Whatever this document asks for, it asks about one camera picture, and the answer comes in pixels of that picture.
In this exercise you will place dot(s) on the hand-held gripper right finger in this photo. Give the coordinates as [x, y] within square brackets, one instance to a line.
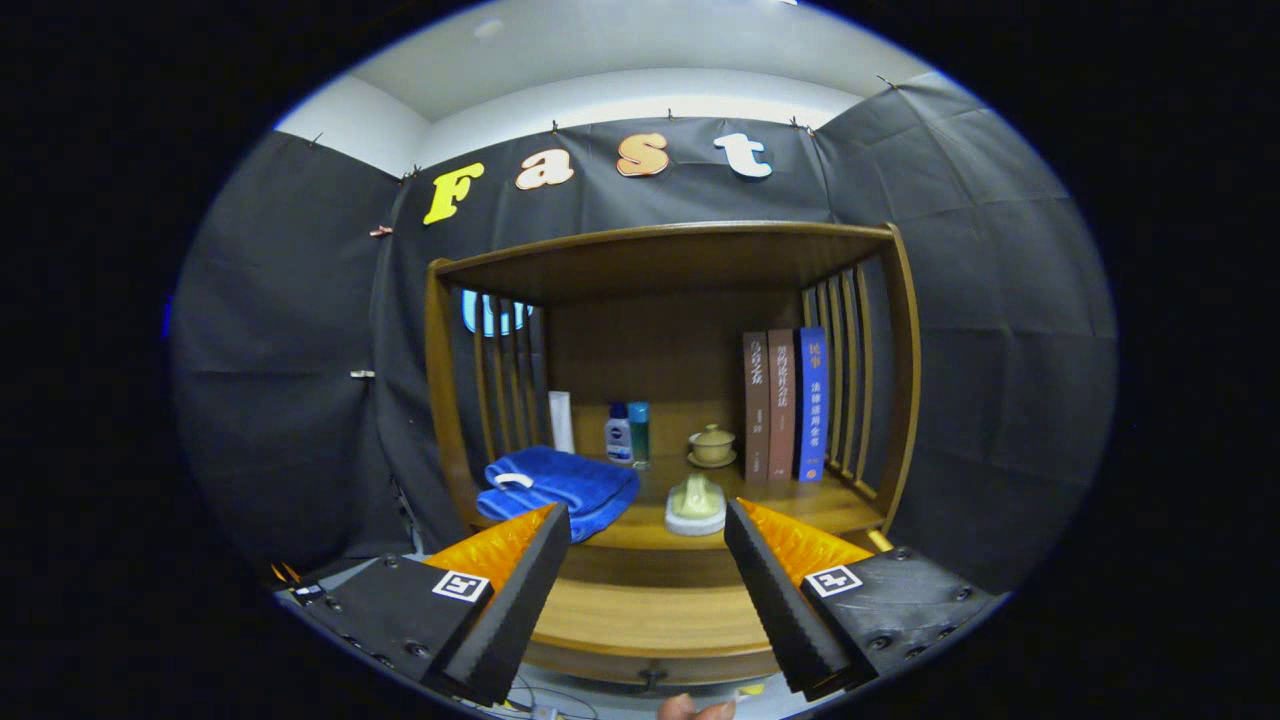
[778, 605]

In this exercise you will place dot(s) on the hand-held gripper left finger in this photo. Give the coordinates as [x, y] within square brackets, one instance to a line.
[520, 605]

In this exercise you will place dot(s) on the brown wooden drawer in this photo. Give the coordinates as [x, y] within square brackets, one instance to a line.
[650, 615]

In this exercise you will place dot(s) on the pale green brush white base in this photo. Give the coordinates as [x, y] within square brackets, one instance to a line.
[696, 505]

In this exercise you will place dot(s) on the wooden countertop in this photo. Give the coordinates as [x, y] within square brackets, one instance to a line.
[790, 500]

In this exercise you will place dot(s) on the brown wooden cabinet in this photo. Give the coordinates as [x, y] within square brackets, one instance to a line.
[660, 340]

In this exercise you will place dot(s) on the folded blue towel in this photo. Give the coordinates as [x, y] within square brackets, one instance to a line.
[570, 480]

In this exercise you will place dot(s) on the beige lidded teacup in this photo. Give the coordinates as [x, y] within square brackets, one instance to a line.
[712, 445]

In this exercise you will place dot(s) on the white tube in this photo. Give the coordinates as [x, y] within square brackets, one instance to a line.
[561, 420]

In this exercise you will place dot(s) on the white bottle with blue cap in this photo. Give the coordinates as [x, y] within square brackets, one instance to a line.
[618, 440]

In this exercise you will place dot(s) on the reddish brown book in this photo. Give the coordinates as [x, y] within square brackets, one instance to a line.
[782, 410]

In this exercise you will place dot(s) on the dark brown book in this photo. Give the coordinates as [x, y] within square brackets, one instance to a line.
[756, 410]

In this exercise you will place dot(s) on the blue book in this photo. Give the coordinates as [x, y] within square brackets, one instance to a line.
[812, 410]

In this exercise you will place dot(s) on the teal bottle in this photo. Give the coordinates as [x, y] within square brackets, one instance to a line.
[640, 430]

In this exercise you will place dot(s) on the black power strip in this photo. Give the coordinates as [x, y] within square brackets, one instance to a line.
[305, 590]

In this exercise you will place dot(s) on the black backdrop cloth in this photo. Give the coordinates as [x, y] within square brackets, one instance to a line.
[1000, 350]

